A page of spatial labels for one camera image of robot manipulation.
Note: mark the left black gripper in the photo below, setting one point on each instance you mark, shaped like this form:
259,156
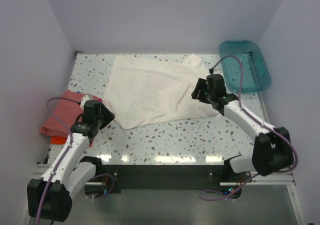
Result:
109,116

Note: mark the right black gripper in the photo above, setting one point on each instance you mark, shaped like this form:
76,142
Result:
201,85

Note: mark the white t shirt red print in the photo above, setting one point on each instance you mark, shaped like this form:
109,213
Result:
144,92

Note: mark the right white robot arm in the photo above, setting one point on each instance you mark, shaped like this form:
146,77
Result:
272,149

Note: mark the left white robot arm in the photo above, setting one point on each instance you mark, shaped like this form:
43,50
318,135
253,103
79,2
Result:
50,197

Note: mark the folded pink t shirt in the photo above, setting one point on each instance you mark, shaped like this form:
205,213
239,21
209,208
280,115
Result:
66,111

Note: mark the teal plastic basket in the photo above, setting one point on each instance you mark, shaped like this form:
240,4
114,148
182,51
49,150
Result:
243,64

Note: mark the folded orange t shirt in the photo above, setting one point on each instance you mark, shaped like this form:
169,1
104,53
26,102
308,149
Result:
58,140

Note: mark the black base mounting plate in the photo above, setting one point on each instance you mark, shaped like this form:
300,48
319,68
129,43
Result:
164,177

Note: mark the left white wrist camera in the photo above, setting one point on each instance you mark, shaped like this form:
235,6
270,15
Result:
85,98

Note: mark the aluminium frame rail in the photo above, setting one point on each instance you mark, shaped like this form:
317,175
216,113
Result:
272,179

